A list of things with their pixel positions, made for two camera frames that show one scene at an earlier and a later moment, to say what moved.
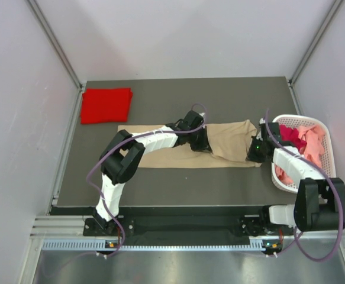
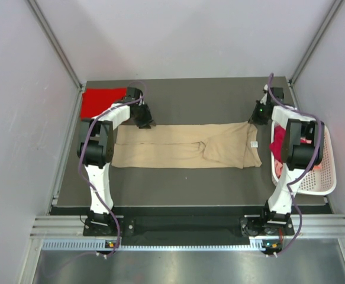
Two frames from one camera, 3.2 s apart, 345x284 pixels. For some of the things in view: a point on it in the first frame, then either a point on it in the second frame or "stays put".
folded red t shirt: (105, 105) stays put
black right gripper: (251, 156) -> (254, 119)
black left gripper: (203, 145) -> (142, 124)
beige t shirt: (229, 142) stays put
